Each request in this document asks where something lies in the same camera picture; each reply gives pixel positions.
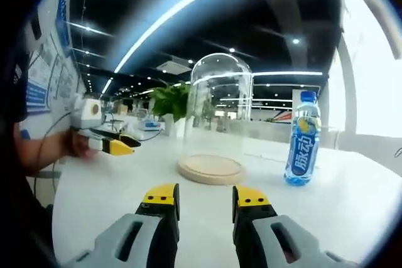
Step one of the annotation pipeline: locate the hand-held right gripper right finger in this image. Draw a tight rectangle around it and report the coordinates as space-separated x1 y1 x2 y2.
231 185 361 268

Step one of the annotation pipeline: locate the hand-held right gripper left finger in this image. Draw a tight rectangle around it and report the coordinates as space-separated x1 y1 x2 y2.
65 182 180 268

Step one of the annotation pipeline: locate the blue drink bottle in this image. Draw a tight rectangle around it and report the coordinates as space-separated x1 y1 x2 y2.
283 90 322 186

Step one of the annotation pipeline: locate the clear glass dome cover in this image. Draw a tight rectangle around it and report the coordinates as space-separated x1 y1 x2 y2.
183 52 254 184

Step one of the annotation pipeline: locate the person's left hand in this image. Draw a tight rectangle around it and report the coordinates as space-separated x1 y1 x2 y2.
62 129 100 159

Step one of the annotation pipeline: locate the white blue desk device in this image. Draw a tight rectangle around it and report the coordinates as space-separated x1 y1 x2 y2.
139 117 166 132

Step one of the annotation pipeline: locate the green plant in white pot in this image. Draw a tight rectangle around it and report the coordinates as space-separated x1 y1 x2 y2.
148 81 193 139

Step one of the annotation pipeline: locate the round wooden base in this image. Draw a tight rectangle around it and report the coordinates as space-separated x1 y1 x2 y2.
177 153 247 186

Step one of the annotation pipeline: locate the person's dark clothing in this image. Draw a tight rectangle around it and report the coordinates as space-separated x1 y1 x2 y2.
0 45 56 268

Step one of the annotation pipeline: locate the long ceiling light strip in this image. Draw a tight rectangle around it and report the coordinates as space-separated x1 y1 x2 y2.
113 0 324 73

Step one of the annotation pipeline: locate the wall poster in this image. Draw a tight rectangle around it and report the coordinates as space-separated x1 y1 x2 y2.
24 0 83 114

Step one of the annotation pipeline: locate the black cable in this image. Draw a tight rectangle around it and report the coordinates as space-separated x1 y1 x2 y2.
33 109 78 193

